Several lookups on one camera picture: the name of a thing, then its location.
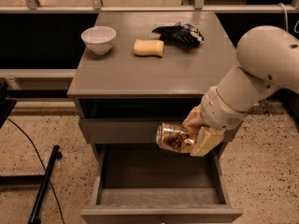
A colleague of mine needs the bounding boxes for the yellow sponge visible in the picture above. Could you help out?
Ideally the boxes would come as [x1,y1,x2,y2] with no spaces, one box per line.
[134,39,164,57]

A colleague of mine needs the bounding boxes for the black equipment at left edge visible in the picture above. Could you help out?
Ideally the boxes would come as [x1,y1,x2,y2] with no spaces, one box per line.
[0,81,17,129]

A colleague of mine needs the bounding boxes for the grey wooden drawer cabinet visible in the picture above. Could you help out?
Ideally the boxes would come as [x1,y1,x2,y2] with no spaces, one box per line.
[66,11,261,224]

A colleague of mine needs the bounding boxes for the black cable on floor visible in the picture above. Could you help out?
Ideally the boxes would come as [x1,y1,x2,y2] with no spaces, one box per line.
[5,117,65,224]

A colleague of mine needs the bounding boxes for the open grey middle drawer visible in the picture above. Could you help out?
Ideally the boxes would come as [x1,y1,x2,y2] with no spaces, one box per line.
[80,144,243,224]

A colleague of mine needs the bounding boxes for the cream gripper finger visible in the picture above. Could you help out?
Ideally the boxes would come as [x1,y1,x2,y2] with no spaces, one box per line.
[191,127,225,157]
[185,126,200,134]

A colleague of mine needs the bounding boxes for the metal guard railing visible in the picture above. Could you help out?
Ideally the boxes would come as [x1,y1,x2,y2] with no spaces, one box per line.
[0,0,299,15]

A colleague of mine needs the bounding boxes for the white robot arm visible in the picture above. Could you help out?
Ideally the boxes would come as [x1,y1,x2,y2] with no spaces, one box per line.
[184,25,299,157]

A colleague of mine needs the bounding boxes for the white ceramic bowl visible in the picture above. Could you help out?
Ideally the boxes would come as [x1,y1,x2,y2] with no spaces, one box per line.
[81,26,117,55]

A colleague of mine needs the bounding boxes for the white cable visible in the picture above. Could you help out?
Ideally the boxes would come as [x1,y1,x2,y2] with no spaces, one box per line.
[278,2,290,33]

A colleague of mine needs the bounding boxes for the black metal stand leg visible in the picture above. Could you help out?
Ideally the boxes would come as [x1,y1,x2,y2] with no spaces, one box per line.
[0,145,63,224]

